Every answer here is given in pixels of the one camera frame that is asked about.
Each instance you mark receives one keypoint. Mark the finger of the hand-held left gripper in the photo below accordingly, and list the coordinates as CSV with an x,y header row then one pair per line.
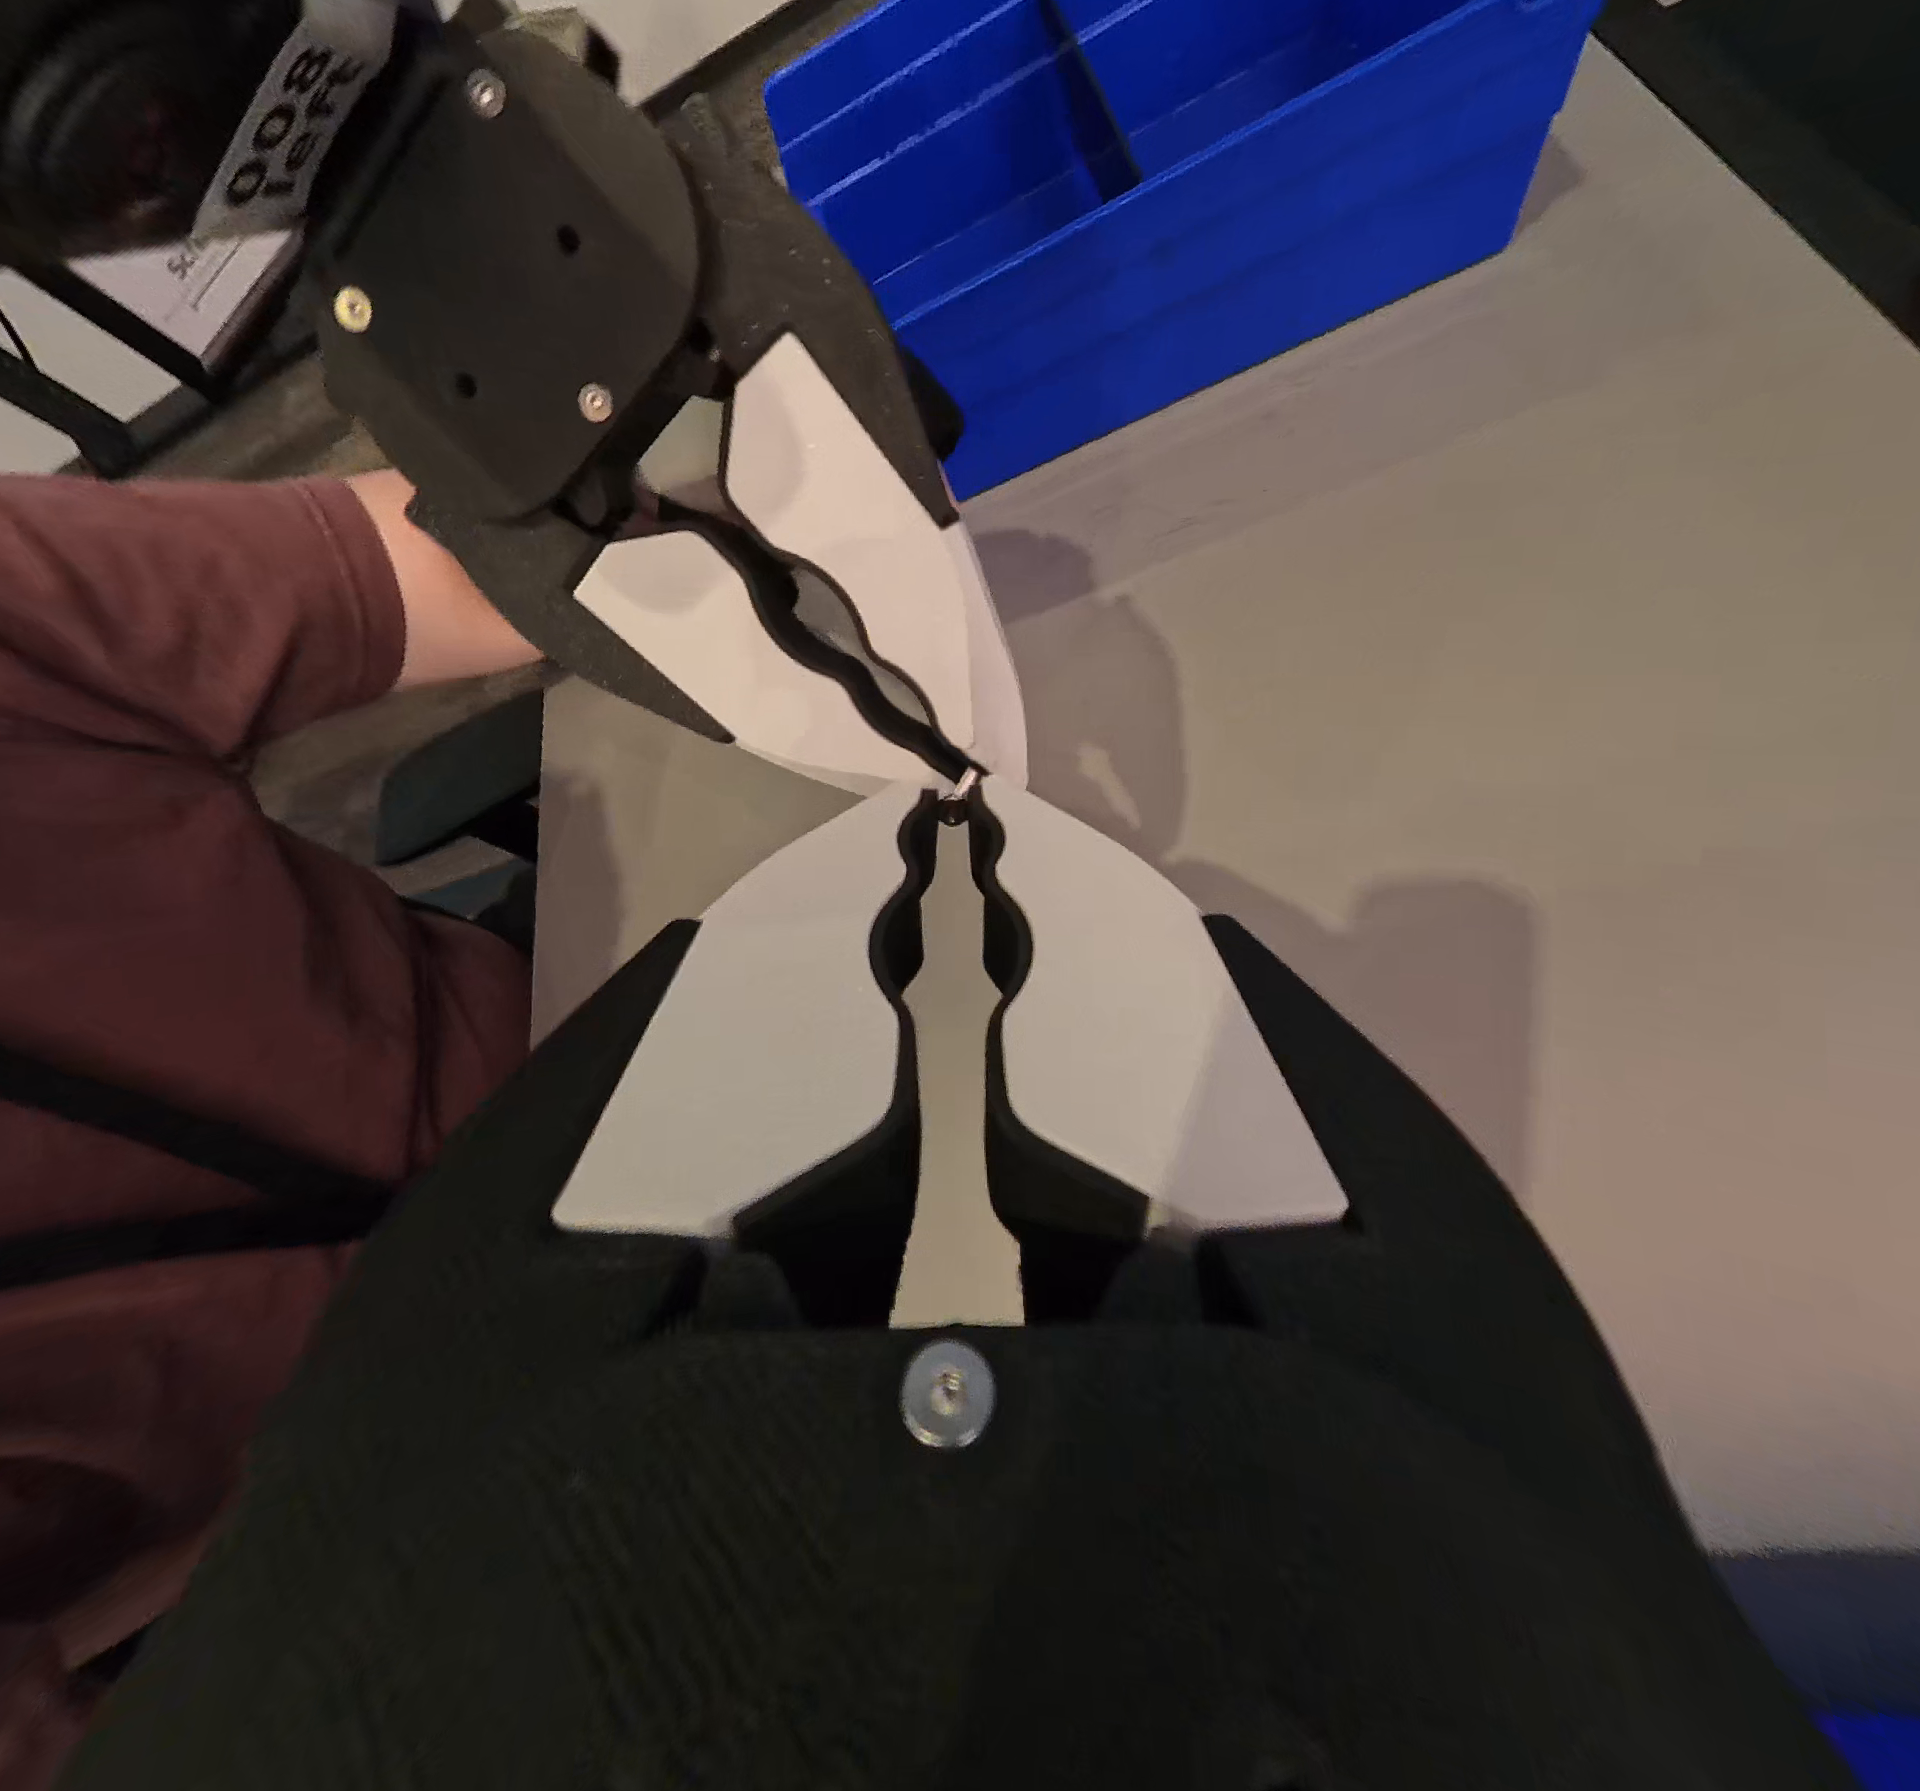
x,y
704,635
870,530

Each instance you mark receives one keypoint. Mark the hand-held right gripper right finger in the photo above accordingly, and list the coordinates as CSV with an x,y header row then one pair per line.
x,y
1155,1055

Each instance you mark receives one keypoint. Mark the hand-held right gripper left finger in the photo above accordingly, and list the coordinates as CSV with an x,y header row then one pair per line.
x,y
751,1055

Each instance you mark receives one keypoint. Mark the blue divided parts bin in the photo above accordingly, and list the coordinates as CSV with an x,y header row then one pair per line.
x,y
1199,276

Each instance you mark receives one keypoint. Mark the person's left forearm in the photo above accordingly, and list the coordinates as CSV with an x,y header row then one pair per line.
x,y
467,591

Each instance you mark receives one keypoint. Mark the marker sign stand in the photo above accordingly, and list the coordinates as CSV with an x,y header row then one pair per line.
x,y
225,291

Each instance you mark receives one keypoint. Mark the black bin divider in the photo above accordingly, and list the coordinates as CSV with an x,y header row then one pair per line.
x,y
1089,96

